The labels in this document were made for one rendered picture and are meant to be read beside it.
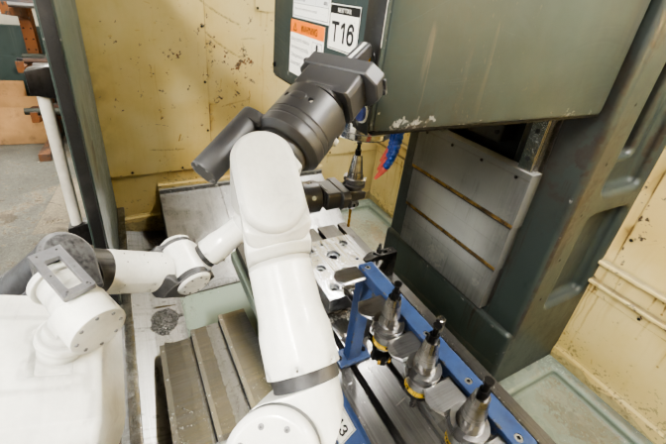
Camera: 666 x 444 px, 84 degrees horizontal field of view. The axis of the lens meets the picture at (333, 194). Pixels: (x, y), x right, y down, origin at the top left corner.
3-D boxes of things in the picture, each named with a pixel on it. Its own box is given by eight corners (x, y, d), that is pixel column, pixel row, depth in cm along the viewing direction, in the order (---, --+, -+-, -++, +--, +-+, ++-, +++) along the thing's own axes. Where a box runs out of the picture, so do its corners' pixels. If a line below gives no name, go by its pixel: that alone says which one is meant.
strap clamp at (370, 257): (363, 283, 133) (369, 250, 126) (358, 277, 136) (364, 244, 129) (392, 275, 139) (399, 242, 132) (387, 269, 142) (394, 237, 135)
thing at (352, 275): (340, 287, 85) (340, 285, 85) (329, 274, 89) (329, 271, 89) (366, 280, 88) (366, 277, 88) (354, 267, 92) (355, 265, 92)
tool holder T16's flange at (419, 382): (445, 383, 67) (449, 373, 66) (420, 395, 64) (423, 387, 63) (422, 355, 72) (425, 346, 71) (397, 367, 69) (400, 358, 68)
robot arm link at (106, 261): (82, 309, 74) (-1, 315, 62) (75, 269, 78) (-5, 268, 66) (120, 280, 71) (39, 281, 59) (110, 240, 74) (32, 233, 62)
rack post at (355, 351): (340, 370, 101) (354, 287, 87) (331, 354, 105) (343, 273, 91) (371, 357, 106) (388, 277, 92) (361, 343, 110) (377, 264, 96)
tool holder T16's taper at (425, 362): (442, 371, 66) (451, 345, 63) (423, 381, 64) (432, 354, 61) (425, 352, 70) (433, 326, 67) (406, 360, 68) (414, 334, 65)
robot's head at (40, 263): (59, 344, 46) (51, 305, 42) (25, 301, 49) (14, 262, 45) (111, 314, 51) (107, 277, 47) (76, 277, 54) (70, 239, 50)
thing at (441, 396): (438, 420, 60) (439, 417, 60) (417, 392, 64) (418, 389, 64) (469, 403, 63) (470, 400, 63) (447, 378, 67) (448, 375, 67)
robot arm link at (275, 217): (287, 124, 39) (320, 247, 35) (277, 162, 47) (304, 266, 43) (224, 132, 37) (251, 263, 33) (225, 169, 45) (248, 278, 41)
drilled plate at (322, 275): (328, 312, 114) (330, 300, 112) (291, 257, 136) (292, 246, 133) (388, 292, 124) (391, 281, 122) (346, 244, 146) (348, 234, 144)
